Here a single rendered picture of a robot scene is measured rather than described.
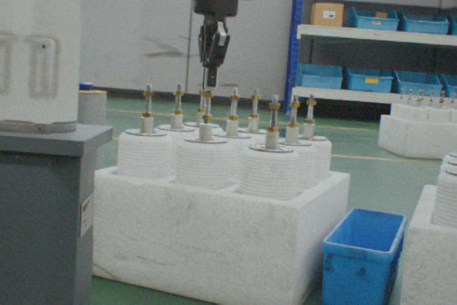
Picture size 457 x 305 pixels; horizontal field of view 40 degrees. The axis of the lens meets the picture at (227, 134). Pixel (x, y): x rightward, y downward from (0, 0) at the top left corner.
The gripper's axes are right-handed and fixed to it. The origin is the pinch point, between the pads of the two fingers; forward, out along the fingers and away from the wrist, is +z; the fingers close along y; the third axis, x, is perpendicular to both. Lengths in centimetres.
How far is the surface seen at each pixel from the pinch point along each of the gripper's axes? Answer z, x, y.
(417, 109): 11, 153, -169
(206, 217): 21.9, -1.1, 8.8
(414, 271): 24.1, 24.0, 29.5
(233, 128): 9.0, 7.5, -8.1
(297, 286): 31.1, 12.6, 15.8
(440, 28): -49, 296, -364
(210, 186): 17.5, 0.2, 4.8
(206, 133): 9.2, -0.3, 1.2
